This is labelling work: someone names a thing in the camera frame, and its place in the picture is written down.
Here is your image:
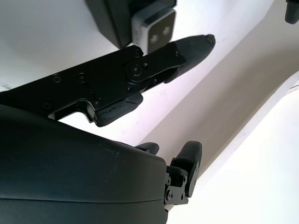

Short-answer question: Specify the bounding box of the black box base with insert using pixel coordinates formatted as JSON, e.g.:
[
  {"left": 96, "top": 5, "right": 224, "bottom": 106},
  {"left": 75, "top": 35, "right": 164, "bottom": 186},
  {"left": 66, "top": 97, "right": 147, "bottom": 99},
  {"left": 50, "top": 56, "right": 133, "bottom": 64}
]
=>
[{"left": 85, "top": 0, "right": 178, "bottom": 49}]

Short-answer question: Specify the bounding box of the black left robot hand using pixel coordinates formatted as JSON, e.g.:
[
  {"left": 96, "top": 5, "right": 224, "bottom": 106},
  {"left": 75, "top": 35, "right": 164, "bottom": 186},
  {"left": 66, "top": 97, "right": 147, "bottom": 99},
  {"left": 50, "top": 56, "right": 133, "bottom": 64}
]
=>
[{"left": 285, "top": 0, "right": 299, "bottom": 24}]

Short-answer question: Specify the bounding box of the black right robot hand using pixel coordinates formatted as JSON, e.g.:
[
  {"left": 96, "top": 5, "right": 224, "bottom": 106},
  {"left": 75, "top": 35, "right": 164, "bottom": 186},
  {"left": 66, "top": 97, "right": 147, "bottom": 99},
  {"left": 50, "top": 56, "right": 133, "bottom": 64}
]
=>
[{"left": 0, "top": 34, "right": 216, "bottom": 224}]

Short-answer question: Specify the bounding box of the small silver depth camera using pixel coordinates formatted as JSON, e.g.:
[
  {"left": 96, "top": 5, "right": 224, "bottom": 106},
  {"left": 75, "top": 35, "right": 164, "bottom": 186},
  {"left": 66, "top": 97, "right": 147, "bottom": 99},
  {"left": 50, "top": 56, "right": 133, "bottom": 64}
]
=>
[{"left": 131, "top": 7, "right": 177, "bottom": 53}]

